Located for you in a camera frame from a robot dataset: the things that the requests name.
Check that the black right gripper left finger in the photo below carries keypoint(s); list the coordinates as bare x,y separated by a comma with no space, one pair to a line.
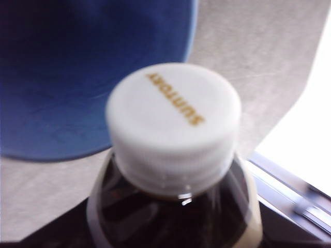
64,239

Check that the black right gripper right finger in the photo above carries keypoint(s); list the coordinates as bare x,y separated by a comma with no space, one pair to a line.
297,236

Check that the blue ribbed plastic cup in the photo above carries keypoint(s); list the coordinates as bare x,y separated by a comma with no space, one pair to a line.
64,77

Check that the dark oolong tea bottle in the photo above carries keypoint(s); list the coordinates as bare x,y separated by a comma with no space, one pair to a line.
173,116

